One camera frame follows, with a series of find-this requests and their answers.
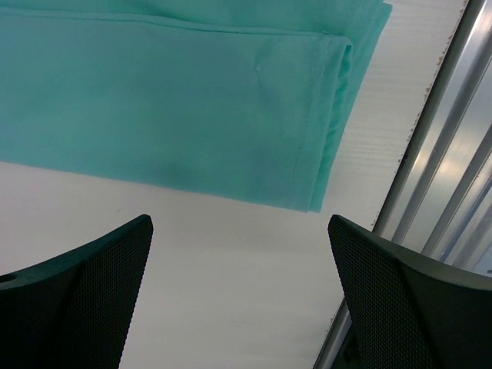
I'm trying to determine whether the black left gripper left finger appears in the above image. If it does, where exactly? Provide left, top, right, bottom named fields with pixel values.
left=1, top=214, right=153, bottom=368

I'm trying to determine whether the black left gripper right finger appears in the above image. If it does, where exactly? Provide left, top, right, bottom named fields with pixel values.
left=327, top=215, right=491, bottom=368

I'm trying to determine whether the teal t shirt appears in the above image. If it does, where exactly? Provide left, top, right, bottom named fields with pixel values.
left=1, top=1, right=392, bottom=212

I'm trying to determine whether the aluminium mounting rail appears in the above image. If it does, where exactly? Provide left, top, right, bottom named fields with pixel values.
left=315, top=1, right=491, bottom=368

